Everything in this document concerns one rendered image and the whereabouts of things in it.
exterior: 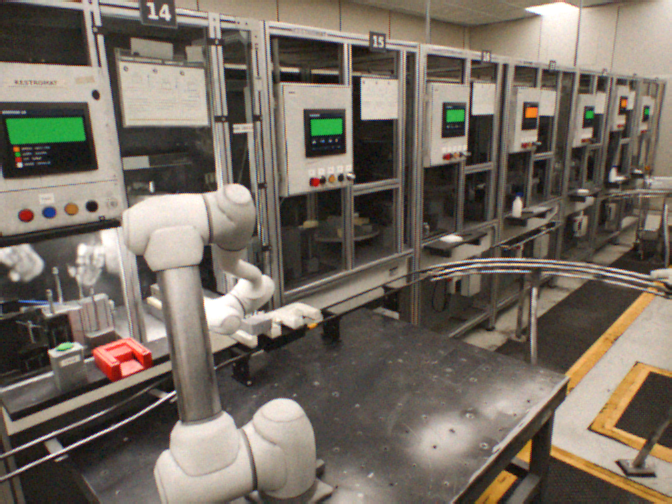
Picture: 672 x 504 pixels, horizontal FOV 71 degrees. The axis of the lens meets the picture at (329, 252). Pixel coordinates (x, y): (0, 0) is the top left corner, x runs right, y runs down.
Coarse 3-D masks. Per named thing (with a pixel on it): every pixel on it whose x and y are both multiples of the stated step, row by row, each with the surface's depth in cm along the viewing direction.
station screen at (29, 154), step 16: (0, 112) 125; (16, 112) 127; (32, 112) 130; (48, 112) 133; (64, 112) 136; (80, 112) 138; (16, 144) 129; (32, 144) 131; (48, 144) 134; (64, 144) 137; (80, 144) 140; (16, 160) 129; (32, 160) 132; (48, 160) 135; (64, 160) 138; (80, 160) 141
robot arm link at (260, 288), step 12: (216, 252) 134; (228, 252) 128; (240, 252) 130; (228, 264) 135; (240, 264) 143; (240, 276) 148; (252, 276) 155; (264, 276) 176; (240, 288) 168; (252, 288) 166; (264, 288) 170; (240, 300) 168; (252, 300) 168; (264, 300) 173
